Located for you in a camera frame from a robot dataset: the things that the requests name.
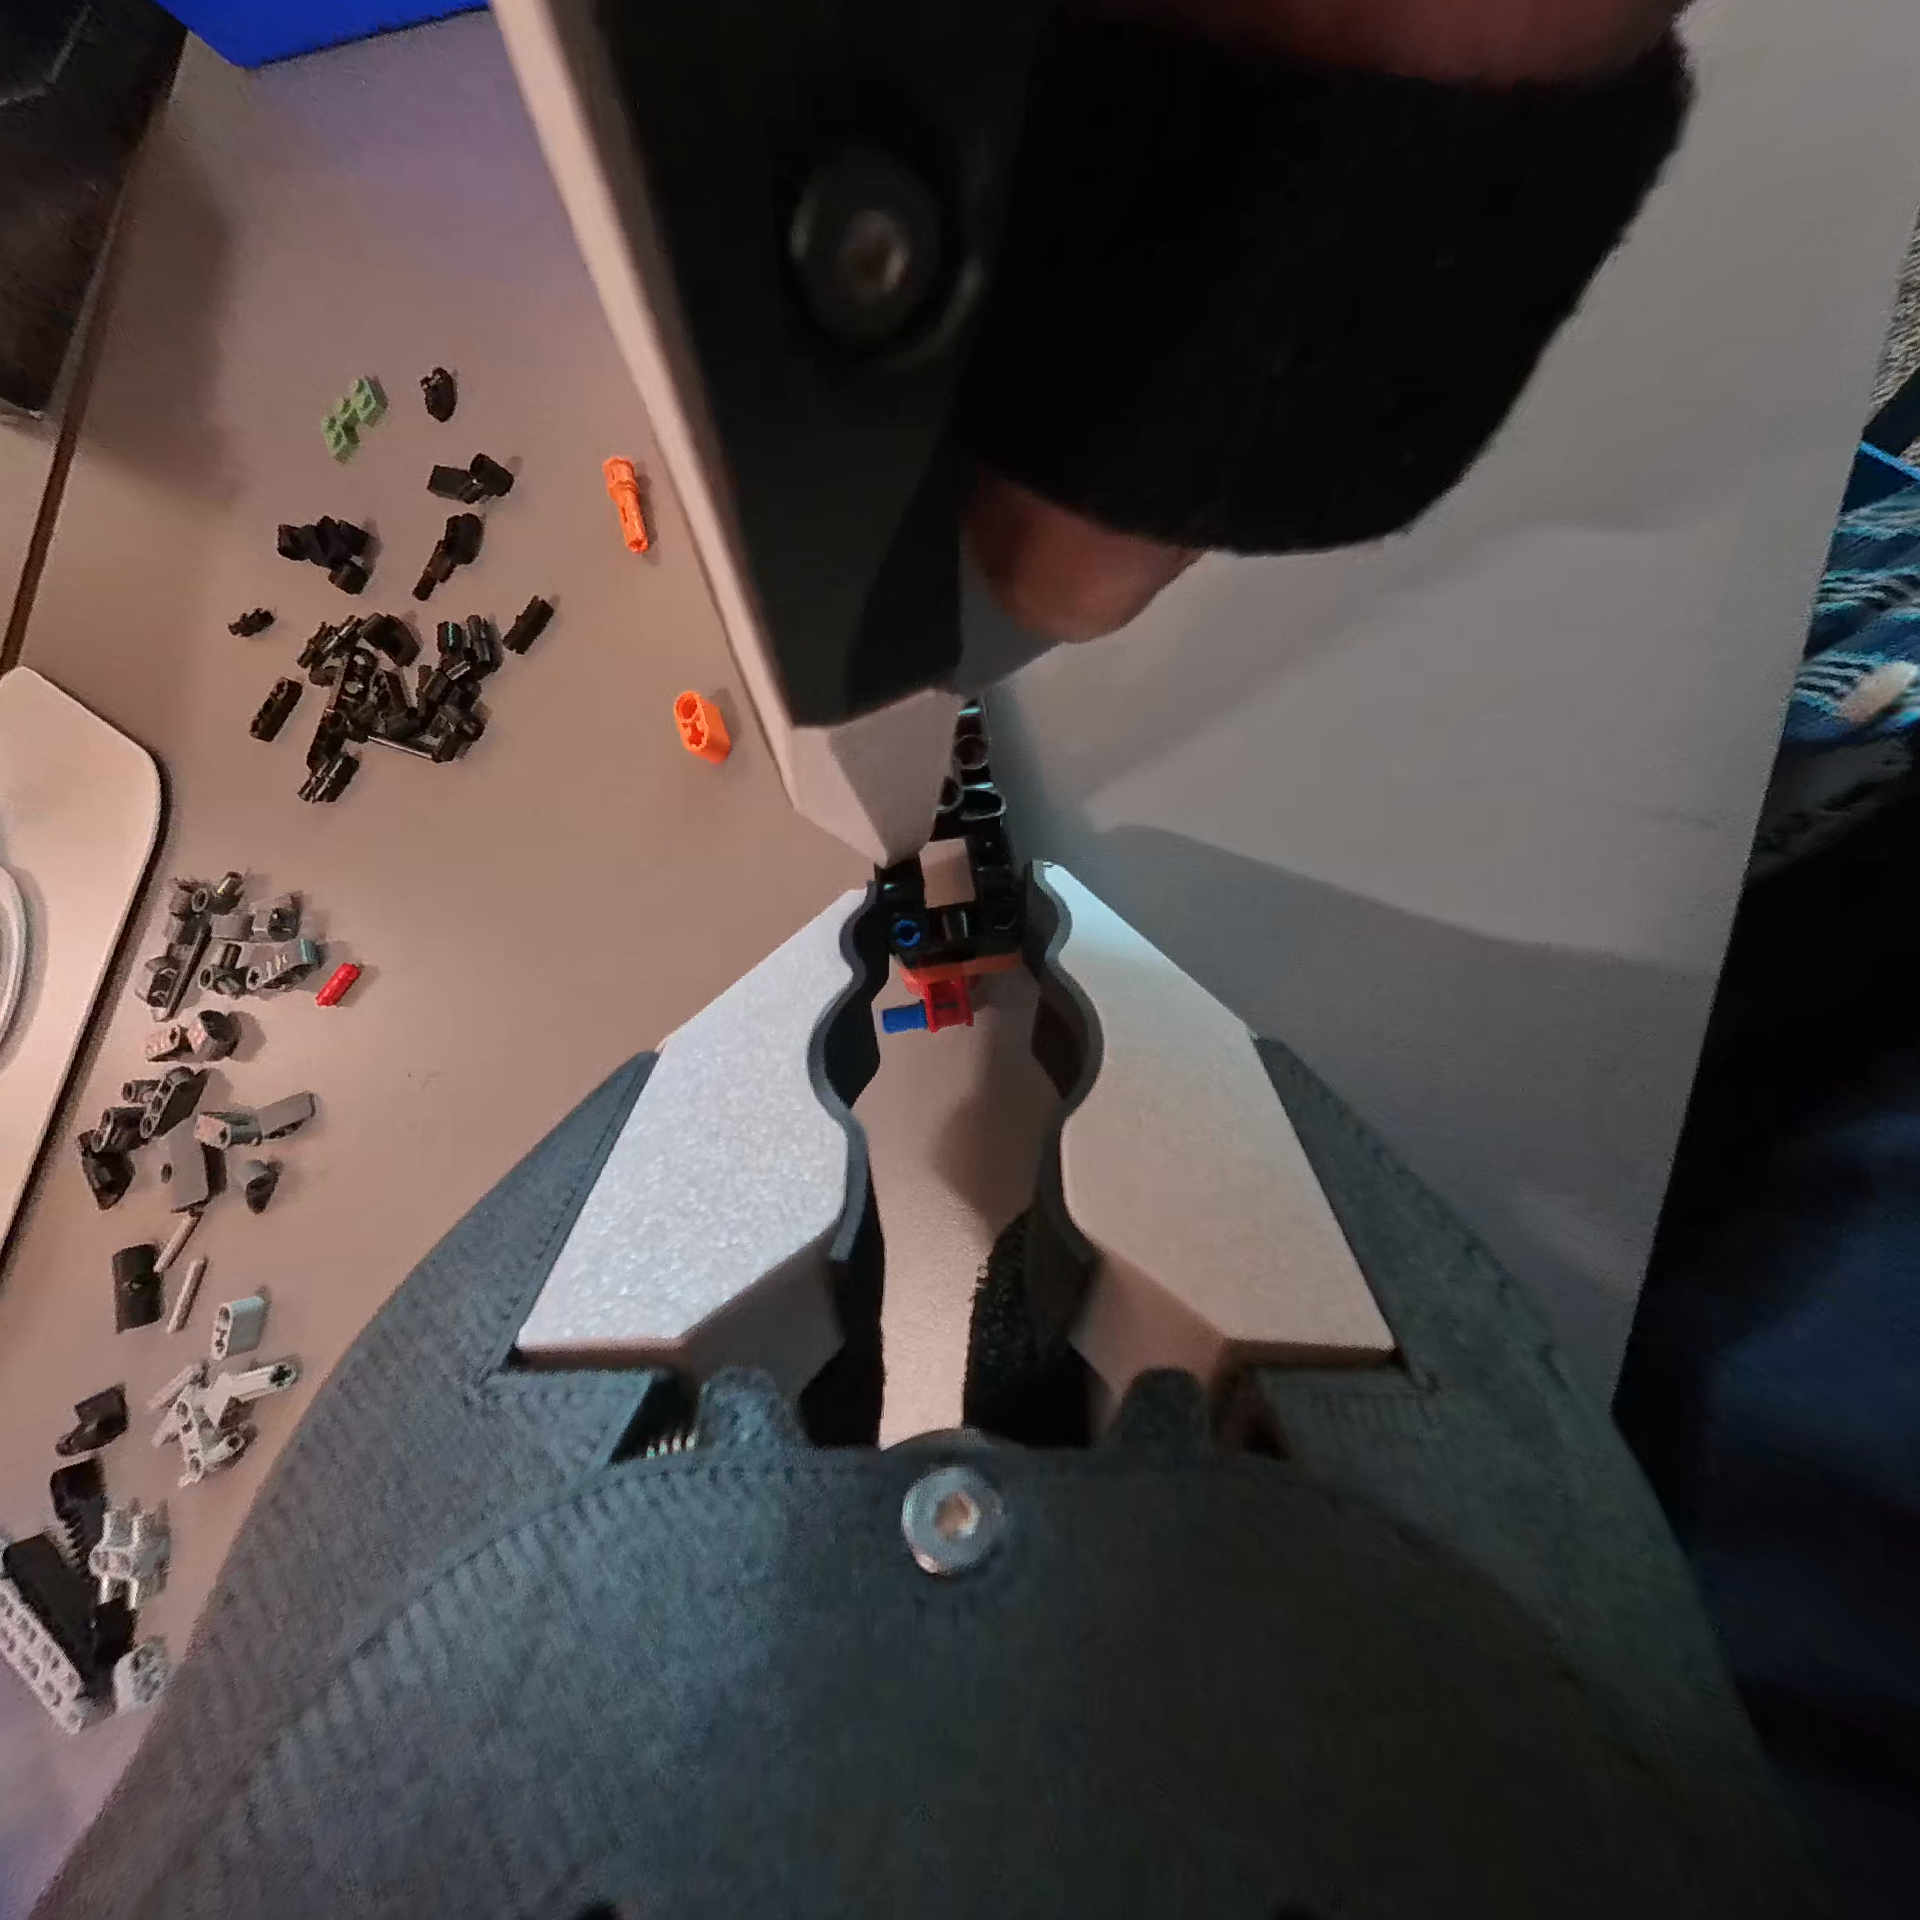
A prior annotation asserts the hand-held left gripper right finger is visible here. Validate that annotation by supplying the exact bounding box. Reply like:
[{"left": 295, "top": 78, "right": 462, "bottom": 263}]
[{"left": 1026, "top": 862, "right": 1399, "bottom": 1399}]

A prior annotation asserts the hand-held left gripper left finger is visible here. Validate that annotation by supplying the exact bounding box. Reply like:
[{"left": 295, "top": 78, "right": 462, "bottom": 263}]
[{"left": 510, "top": 882, "right": 885, "bottom": 1415}]

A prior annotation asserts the blue plastic bin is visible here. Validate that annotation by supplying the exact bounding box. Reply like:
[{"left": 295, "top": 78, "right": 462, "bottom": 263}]
[{"left": 149, "top": 0, "right": 496, "bottom": 68}]

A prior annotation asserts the pile of black lego pieces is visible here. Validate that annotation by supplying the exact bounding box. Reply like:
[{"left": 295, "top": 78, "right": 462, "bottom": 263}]
[{"left": 225, "top": 363, "right": 559, "bottom": 802}]

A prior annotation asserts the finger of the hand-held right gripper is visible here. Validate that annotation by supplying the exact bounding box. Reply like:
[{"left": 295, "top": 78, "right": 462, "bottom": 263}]
[
  {"left": 955, "top": 592, "right": 1055, "bottom": 703},
  {"left": 490, "top": 0, "right": 966, "bottom": 872}
]

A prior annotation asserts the pile of grey lego pieces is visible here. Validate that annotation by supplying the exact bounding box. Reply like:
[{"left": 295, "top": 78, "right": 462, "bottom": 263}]
[{"left": 0, "top": 868, "right": 323, "bottom": 1735}]

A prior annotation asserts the dark navy t-shirt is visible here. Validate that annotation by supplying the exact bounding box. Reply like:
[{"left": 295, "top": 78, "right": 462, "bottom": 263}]
[{"left": 1619, "top": 839, "right": 1920, "bottom": 1920}]

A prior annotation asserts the black lego frame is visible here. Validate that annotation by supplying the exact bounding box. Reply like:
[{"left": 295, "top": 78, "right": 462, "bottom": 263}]
[{"left": 878, "top": 698, "right": 1038, "bottom": 1038}]

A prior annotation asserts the white booklet stand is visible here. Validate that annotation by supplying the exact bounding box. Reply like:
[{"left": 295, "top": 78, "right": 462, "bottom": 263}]
[{"left": 0, "top": 665, "right": 166, "bottom": 1245}]

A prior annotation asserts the person's right hand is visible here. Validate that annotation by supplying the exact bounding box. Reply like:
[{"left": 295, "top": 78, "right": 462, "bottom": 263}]
[{"left": 966, "top": 472, "right": 1203, "bottom": 645}]

